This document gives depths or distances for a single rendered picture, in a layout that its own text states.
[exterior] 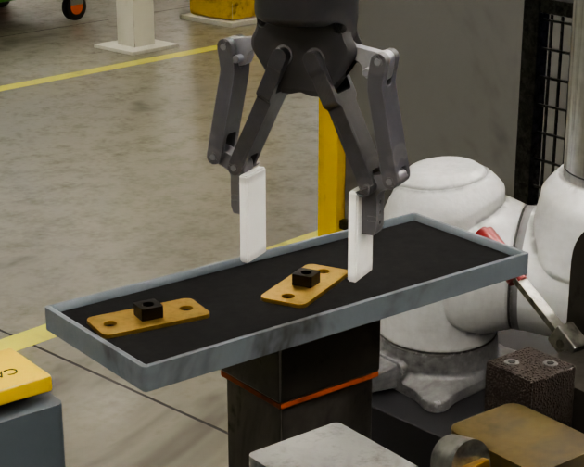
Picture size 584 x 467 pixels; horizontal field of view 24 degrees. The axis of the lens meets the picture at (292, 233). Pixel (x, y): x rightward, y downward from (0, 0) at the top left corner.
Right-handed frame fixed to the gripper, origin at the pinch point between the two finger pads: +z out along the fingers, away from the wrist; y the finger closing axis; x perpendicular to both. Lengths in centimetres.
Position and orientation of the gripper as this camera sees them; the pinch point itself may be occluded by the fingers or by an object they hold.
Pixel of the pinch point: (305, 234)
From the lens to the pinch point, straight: 102.6
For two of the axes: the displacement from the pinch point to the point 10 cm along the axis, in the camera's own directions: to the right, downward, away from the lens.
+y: 8.9, 1.5, -4.3
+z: 0.0, 9.5, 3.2
